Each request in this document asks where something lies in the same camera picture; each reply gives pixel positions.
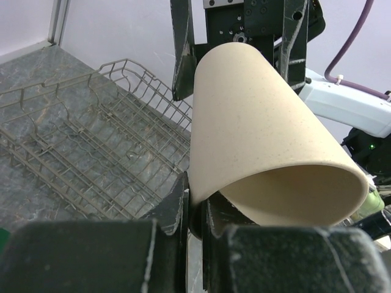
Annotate grey wire dish rack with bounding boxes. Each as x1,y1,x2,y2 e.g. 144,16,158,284
1,59,192,219

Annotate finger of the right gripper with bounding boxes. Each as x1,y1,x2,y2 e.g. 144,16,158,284
280,0,309,92
170,0,197,101

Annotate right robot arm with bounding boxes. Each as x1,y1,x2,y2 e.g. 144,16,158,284
170,1,390,176

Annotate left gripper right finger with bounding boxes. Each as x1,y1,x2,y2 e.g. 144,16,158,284
200,195,390,292

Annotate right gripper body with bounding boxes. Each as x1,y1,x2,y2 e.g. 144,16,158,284
195,0,284,61

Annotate green folded t-shirt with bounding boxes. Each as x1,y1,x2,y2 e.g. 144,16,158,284
0,228,11,254

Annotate light green flower plate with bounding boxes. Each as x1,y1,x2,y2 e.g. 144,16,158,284
351,190,385,222

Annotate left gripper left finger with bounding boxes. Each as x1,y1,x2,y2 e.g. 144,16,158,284
1,173,189,292

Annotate beige ceramic cup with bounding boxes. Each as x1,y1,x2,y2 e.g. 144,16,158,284
189,42,369,226

